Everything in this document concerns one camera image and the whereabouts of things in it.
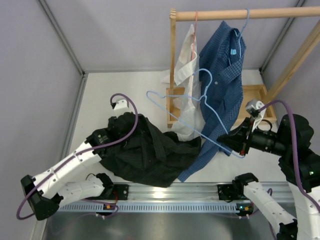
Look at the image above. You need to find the blue hanger holding shirt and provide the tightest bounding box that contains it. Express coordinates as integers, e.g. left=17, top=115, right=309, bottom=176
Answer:
left=228, top=8, right=250, bottom=65

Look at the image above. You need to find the left aluminium frame post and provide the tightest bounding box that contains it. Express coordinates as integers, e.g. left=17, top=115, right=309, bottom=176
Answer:
left=36, top=0, right=85, bottom=77

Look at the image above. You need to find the grey slotted cable duct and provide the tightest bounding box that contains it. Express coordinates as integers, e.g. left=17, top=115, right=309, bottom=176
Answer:
left=58, top=201, right=252, bottom=213

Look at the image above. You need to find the black pinstripe shirt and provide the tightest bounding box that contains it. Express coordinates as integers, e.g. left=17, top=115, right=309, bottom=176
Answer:
left=100, top=114, right=202, bottom=188

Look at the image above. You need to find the pink wire hanger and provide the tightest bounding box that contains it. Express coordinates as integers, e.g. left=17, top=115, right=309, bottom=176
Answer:
left=191, top=10, right=199, bottom=61

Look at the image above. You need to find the wooden clothes rack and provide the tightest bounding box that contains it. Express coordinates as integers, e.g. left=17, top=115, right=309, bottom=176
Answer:
left=166, top=6, right=320, bottom=129

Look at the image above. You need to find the blue wire hanger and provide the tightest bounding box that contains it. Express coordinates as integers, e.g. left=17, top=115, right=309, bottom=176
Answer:
left=146, top=68, right=244, bottom=159

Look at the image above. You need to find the right aluminium frame post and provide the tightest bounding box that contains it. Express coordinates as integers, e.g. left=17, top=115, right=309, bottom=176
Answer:
left=258, top=0, right=308, bottom=73

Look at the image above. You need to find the aluminium frame post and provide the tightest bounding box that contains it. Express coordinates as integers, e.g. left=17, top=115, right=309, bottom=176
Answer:
left=258, top=0, right=308, bottom=73
left=36, top=0, right=85, bottom=77

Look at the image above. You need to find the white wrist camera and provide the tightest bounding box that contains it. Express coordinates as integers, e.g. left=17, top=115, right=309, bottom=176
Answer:
left=111, top=98, right=130, bottom=112
left=245, top=99, right=266, bottom=132

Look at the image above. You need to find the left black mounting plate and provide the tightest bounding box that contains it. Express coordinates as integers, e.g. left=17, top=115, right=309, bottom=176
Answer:
left=108, top=184, right=129, bottom=201

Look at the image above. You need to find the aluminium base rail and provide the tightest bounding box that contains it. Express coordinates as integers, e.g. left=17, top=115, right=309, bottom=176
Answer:
left=59, top=181, right=298, bottom=201

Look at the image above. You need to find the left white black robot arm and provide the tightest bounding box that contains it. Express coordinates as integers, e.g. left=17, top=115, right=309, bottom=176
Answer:
left=20, top=112, right=139, bottom=221

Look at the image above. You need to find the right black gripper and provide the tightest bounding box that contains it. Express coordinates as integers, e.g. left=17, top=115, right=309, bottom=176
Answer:
left=216, top=116, right=290, bottom=156

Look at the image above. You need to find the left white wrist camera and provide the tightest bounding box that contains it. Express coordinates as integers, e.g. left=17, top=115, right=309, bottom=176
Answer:
left=111, top=98, right=130, bottom=112

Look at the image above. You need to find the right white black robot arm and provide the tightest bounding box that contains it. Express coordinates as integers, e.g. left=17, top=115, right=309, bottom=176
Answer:
left=217, top=114, right=320, bottom=240

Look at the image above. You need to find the white shirt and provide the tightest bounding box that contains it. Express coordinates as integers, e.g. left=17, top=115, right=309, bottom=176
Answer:
left=171, top=25, right=205, bottom=142

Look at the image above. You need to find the blue checked shirt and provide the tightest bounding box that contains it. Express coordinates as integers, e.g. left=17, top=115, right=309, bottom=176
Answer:
left=178, top=21, right=244, bottom=182

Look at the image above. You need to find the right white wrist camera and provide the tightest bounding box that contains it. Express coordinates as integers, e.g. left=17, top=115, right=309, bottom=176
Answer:
left=245, top=99, right=266, bottom=132

